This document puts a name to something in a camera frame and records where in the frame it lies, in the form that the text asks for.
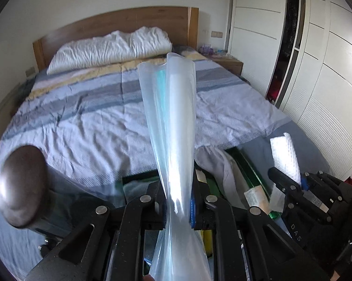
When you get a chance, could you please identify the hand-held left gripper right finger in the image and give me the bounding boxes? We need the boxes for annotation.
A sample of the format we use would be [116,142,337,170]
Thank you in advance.
[191,169,330,281]

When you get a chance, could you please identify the bed with striped duvet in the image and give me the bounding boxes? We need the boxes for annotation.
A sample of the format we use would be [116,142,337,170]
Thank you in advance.
[0,45,341,273]

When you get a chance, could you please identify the white pillow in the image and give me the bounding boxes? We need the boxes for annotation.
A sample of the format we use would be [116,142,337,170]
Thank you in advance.
[46,26,173,75]

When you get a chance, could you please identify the wooden nightstand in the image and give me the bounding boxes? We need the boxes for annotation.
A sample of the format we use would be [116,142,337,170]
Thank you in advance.
[211,55,244,77]

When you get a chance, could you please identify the translucent plastic bag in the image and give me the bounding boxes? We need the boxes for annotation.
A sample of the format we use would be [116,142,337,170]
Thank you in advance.
[136,52,212,281]

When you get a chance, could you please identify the white textured cloth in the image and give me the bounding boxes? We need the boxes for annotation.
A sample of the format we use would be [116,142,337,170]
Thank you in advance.
[269,133,301,212]

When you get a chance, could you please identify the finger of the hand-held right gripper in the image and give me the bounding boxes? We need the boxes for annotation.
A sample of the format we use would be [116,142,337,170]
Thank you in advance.
[300,170,352,223]
[268,167,323,252]

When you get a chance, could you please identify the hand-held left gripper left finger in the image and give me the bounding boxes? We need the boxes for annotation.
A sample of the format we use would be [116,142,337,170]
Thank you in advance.
[24,181,168,281]

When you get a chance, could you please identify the light grey cloth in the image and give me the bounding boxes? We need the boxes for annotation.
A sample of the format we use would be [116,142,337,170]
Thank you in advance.
[195,145,248,210]

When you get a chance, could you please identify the wooden bed headboard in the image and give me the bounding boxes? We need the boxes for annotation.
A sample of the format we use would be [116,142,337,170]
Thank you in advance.
[32,6,199,71]

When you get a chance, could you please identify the green box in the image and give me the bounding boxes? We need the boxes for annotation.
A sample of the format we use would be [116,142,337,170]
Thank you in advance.
[122,146,283,221]

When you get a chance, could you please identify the grey-blue fluffy towel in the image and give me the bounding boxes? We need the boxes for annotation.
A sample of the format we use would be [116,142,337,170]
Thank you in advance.
[125,178,157,202]

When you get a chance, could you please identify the white wardrobe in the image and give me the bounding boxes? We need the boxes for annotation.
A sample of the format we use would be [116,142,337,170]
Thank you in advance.
[226,0,352,182]

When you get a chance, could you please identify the small clear plastic packet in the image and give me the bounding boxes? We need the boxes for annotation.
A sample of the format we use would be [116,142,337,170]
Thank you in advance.
[243,187,270,211]

